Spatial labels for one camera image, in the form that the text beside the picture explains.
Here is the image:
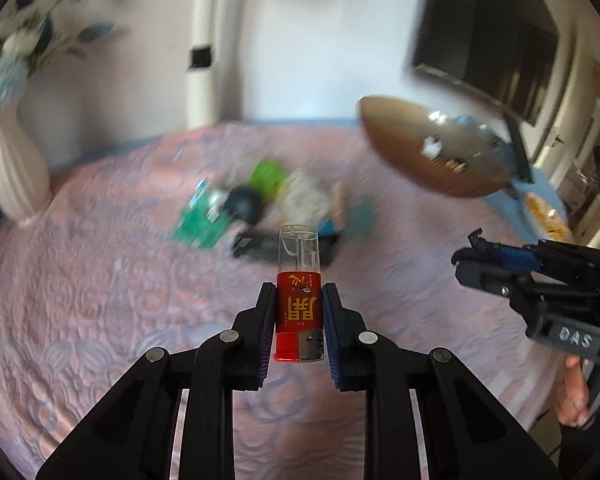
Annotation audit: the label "white pipe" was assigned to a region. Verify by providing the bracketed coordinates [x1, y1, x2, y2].
[185, 0, 261, 128]

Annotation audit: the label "black pipe clamp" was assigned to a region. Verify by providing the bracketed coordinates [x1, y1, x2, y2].
[189, 46, 214, 70]

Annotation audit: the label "black ball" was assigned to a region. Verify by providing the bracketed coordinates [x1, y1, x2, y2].
[227, 186, 264, 224]

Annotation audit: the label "orange food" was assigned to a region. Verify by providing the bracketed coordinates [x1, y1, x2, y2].
[525, 194, 572, 241]

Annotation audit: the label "green fuzzy object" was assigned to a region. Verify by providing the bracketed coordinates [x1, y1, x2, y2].
[250, 160, 287, 196]

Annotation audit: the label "red lighter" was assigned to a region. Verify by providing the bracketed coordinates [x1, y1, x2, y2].
[274, 223, 326, 364]

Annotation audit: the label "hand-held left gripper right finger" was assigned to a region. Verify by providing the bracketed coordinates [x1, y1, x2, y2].
[321, 282, 563, 480]

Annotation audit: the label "pink patterned tablecloth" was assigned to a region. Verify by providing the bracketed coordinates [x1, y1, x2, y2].
[0, 119, 581, 480]

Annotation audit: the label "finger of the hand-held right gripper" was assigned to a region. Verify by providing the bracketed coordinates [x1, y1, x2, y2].
[455, 262, 598, 333]
[451, 229, 600, 283]

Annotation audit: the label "blue lighter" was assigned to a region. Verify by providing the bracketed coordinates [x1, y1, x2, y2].
[318, 199, 377, 241]

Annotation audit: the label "clear plastic packet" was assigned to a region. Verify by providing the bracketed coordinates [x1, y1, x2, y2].
[280, 170, 331, 224]

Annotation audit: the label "person's right hand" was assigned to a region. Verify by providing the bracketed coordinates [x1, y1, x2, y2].
[555, 355, 600, 427]

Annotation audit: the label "black rectangular object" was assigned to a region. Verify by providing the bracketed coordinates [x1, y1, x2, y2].
[231, 230, 337, 267]

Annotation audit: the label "green circuit board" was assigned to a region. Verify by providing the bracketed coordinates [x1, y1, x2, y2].
[171, 180, 231, 251]

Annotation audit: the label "white door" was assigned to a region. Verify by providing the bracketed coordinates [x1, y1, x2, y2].
[532, 50, 600, 256]

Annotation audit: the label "blue and white artificial flowers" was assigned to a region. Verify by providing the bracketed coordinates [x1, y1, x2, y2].
[0, 0, 117, 121]

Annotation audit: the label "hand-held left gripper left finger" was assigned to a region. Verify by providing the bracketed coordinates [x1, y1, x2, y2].
[36, 282, 277, 480]

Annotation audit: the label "black television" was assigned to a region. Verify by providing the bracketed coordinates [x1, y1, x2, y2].
[411, 0, 562, 127]

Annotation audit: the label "amber glass bowl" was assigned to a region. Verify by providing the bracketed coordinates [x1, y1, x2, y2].
[356, 95, 531, 200]

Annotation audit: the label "black stand leg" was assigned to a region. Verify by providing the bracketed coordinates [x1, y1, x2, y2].
[502, 112, 534, 184]

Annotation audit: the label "blue plate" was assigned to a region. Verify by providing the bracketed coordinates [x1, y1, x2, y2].
[482, 165, 576, 243]

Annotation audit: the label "white ribbed vase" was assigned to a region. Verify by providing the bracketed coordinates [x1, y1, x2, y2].
[0, 97, 54, 228]

